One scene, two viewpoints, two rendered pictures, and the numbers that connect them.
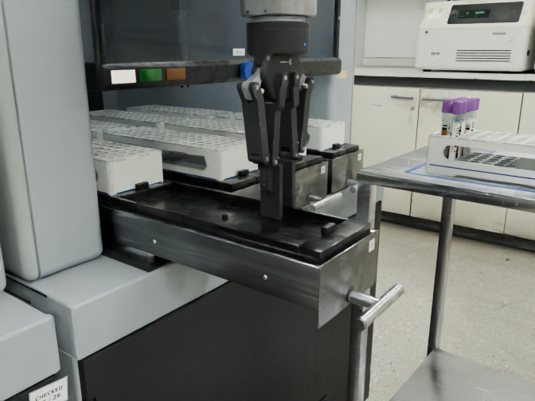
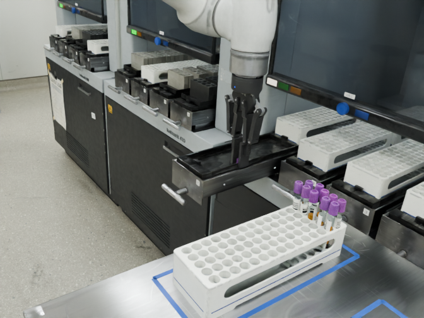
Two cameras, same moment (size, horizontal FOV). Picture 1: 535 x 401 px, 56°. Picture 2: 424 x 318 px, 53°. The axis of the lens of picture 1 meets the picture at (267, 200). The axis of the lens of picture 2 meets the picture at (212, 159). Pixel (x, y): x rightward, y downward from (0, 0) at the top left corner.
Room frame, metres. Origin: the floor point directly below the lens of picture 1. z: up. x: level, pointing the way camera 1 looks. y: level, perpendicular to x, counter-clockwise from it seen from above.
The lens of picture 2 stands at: (0.81, -0.97, 1.30)
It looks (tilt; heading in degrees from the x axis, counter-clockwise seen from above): 26 degrees down; 104
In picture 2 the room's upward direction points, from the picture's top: 4 degrees clockwise
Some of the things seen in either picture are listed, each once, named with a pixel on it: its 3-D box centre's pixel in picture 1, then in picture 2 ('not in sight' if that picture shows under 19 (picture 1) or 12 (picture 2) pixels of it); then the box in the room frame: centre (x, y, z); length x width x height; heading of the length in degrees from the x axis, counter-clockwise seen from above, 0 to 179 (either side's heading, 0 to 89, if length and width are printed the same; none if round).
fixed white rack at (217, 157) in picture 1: (177, 153); (346, 146); (0.90, 0.16, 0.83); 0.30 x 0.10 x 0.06; 53
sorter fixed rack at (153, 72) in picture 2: not in sight; (177, 72); (0.21, 0.68, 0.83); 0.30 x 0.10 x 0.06; 53
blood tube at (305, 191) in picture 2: (458, 135); (303, 213); (0.81, -0.31, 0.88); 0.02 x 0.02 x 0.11
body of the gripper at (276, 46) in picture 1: (278, 61); (245, 93); (0.63, -0.01, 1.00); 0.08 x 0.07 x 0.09; 143
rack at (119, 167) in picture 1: (79, 163); (319, 123); (0.81, 0.31, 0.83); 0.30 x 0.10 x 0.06; 53
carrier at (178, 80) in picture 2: not in sight; (177, 80); (0.27, 0.51, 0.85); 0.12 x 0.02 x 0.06; 144
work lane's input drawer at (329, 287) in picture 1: (155, 215); (276, 151); (0.71, 0.16, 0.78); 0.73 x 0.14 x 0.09; 53
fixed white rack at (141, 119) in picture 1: (131, 128); not in sight; (1.21, 0.32, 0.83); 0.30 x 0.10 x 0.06; 53
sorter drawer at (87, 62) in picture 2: not in sight; (142, 54); (-0.16, 1.12, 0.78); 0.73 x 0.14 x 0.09; 53
